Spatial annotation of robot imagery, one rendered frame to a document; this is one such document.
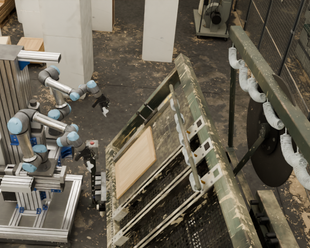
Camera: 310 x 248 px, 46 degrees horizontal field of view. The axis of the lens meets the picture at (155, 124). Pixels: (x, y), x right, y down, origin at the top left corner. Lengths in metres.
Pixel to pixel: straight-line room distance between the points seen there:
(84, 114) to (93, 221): 2.00
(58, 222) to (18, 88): 1.58
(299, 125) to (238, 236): 0.74
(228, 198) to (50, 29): 4.07
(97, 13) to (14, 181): 5.33
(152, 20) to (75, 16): 1.91
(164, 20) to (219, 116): 2.08
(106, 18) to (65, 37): 2.77
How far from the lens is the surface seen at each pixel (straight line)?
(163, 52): 7.09
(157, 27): 6.87
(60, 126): 2.97
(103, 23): 8.24
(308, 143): 2.14
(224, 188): 2.12
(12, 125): 2.96
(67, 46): 5.57
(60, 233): 3.96
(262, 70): 2.69
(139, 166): 3.17
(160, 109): 3.25
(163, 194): 2.64
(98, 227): 4.24
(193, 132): 2.55
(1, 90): 3.19
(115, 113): 5.71
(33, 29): 7.56
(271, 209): 2.26
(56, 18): 5.43
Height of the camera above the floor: 3.44
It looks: 38 degrees down
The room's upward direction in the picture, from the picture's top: 5 degrees clockwise
